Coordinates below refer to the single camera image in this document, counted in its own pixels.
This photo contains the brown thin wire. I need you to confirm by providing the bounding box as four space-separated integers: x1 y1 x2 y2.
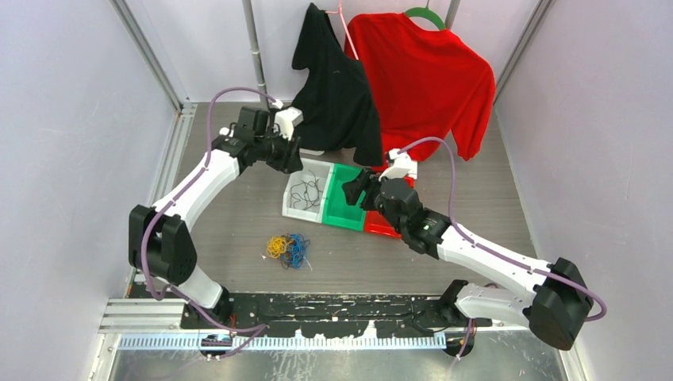
289 177 325 213

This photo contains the green plastic bin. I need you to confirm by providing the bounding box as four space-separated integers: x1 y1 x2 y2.
322 164 366 232

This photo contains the white clothes rack stand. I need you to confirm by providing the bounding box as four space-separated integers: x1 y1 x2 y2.
242 0 461 110

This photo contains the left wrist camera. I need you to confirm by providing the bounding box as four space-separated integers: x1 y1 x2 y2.
274 106 303 141

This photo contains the pink hanger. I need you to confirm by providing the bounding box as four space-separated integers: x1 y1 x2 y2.
325 0 360 60

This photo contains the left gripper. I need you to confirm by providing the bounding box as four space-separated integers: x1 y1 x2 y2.
255 125 303 174

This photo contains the yellow cable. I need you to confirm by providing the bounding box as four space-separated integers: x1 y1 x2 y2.
265 235 292 260

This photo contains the blue cable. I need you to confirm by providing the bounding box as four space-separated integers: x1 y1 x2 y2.
281 233 312 270

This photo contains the green hanger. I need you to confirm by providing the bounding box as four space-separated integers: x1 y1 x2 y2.
404 6 447 30

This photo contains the white plastic bin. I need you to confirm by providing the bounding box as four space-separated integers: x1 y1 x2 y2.
282 158 334 224

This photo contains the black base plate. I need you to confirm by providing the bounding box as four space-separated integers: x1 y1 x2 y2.
179 291 494 341

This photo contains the red plastic bin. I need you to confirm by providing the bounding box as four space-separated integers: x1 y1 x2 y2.
363 175 416 240

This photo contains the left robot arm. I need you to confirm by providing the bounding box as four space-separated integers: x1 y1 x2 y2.
129 106 303 328

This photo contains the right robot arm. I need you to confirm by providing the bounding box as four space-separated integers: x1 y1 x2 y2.
341 169 598 351

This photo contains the black t-shirt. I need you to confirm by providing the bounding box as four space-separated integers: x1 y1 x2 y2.
291 2 383 167

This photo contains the red sweatshirt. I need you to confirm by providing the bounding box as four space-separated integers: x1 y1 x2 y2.
344 13 496 161

